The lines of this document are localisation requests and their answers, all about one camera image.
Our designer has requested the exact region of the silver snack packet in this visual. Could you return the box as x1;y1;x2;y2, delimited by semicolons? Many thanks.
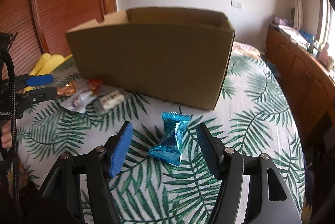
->
60;88;97;114

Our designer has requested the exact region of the wall switch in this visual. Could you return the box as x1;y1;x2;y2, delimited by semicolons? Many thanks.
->
231;1;242;9

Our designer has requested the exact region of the blue foil snack packet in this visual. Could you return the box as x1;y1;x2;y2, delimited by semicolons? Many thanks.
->
148;112;191;167

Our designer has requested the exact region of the left hand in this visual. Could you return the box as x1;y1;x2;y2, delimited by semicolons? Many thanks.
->
1;121;13;149

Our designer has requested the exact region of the black cable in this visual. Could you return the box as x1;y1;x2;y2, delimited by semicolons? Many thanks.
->
0;45;22;214

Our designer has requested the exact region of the red small snack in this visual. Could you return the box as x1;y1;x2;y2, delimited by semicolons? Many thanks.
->
86;79;102;95

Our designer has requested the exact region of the leaf pattern bed sheet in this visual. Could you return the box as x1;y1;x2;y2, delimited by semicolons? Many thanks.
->
17;53;305;223

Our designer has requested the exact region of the yellow plush toy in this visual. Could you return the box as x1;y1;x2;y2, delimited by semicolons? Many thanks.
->
23;53;73;94

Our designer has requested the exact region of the orange foil candy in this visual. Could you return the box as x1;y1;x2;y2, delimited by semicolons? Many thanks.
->
57;81;77;97

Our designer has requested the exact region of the wooden side cabinet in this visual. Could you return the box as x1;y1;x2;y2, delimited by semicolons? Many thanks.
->
265;27;334;145

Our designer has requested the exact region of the window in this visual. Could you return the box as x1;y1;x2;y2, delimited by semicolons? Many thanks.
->
316;0;334;55

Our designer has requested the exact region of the cardboard box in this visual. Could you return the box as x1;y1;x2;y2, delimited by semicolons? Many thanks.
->
65;7;235;111

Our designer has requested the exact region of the white snack bar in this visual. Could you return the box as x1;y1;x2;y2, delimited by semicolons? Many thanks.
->
94;90;125;113

